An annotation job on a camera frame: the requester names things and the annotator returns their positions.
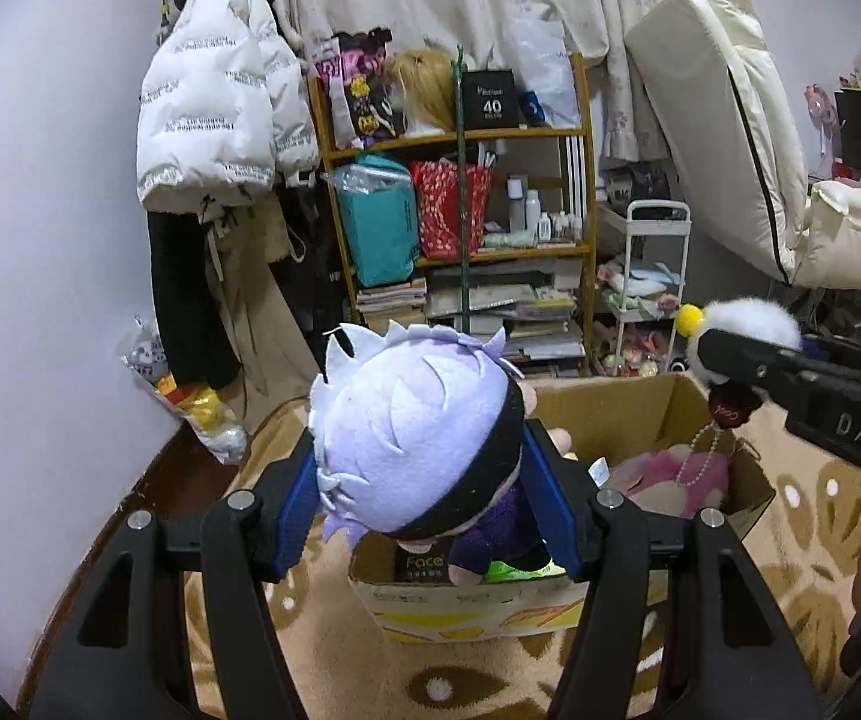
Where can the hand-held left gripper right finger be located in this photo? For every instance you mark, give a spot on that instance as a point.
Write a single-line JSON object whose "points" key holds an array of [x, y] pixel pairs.
{"points": [[550, 502]]}

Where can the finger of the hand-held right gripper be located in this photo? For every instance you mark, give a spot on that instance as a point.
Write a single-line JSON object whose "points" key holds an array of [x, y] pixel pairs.
{"points": [[858, 360], [745, 360]]}

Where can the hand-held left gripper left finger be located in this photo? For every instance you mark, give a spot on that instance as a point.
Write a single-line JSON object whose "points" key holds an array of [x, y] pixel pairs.
{"points": [[291, 517]]}

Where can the white plush with yellow pompom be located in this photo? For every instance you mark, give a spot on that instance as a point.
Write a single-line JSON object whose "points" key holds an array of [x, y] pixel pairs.
{"points": [[753, 322]]}

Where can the green tissue packet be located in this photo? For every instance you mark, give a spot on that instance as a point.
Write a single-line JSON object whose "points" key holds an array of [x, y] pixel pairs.
{"points": [[516, 572]]}

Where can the pink and white plush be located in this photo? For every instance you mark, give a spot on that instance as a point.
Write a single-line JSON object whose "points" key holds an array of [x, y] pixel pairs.
{"points": [[663, 472]]}

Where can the printed cardboard box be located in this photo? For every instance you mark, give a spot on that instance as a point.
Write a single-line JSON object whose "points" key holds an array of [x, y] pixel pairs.
{"points": [[625, 405]]}

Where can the black tissue packet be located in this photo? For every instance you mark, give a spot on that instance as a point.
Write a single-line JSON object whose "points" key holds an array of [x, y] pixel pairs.
{"points": [[423, 562]]}

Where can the lilac-haired plush doll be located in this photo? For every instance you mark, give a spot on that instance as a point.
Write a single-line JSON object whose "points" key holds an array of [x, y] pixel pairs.
{"points": [[400, 427]]}

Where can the cream cushion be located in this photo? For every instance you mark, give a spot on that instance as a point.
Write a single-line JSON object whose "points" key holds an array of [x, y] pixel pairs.
{"points": [[843, 232]]}

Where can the plastic bag of plush toys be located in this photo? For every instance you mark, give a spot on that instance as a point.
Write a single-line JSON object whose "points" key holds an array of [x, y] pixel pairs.
{"points": [[190, 405]]}

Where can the white trolley cart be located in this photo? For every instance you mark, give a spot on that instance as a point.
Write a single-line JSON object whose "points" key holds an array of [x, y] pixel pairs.
{"points": [[659, 208]]}

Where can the beige brown patterned blanket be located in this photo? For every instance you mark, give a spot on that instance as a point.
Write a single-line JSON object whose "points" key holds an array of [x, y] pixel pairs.
{"points": [[415, 682]]}

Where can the stack of books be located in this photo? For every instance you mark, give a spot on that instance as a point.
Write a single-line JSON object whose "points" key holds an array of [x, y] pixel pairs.
{"points": [[393, 300]]}

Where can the black hanging garment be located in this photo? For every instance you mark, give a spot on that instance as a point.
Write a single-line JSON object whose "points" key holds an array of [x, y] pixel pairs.
{"points": [[190, 300]]}

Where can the beige hanging coat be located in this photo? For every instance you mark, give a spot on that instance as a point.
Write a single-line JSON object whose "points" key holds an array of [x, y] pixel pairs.
{"points": [[258, 277]]}

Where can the row of white bottles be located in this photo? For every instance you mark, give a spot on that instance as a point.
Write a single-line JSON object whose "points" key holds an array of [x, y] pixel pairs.
{"points": [[543, 221]]}

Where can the pink fan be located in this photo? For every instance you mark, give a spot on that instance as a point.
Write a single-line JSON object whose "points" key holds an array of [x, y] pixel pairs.
{"points": [[820, 109]]}

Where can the white folded mattress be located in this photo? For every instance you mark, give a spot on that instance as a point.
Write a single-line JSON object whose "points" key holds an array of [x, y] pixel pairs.
{"points": [[715, 105]]}

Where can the green pole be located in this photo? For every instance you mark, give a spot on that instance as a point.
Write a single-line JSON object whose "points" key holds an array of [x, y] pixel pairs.
{"points": [[464, 240]]}

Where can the red patterned bag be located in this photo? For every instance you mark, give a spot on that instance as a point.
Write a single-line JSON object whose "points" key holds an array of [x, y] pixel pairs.
{"points": [[449, 210]]}

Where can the teal bag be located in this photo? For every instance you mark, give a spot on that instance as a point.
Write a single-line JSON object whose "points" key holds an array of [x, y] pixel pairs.
{"points": [[374, 217]]}

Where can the clear plastic bag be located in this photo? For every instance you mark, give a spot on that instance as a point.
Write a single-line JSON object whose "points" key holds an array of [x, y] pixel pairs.
{"points": [[543, 67]]}

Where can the yellow wooden shelf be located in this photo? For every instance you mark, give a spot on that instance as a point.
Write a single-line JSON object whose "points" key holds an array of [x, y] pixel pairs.
{"points": [[460, 136]]}

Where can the black box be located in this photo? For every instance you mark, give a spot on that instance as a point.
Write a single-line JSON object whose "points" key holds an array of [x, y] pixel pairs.
{"points": [[492, 97]]}

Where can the blonde wig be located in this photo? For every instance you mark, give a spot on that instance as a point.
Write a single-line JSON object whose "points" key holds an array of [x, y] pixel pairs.
{"points": [[419, 90]]}

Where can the pink and black printed bag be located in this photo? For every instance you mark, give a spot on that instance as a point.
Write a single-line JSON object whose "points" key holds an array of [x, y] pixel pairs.
{"points": [[359, 90]]}

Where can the white puffer jacket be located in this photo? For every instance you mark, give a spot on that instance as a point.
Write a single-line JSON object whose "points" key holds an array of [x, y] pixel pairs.
{"points": [[205, 90]]}

